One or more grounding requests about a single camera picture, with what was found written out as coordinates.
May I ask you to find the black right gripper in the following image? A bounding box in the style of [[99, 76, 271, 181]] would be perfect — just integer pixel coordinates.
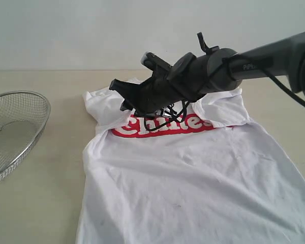
[[109, 71, 184, 114]]

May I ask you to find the white t-shirt red logo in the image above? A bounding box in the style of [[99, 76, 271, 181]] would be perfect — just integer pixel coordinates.
[[76, 88, 305, 243]]

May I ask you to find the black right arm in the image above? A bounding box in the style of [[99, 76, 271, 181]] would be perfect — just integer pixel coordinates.
[[109, 32, 305, 116]]

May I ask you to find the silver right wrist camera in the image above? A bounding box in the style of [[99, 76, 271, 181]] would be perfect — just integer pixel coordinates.
[[140, 52, 172, 75]]

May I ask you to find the silver wire mesh basket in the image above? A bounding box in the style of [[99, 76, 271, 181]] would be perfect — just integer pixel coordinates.
[[0, 90, 51, 181]]

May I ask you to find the black cable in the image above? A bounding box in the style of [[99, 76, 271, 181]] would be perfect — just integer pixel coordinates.
[[134, 32, 305, 133]]

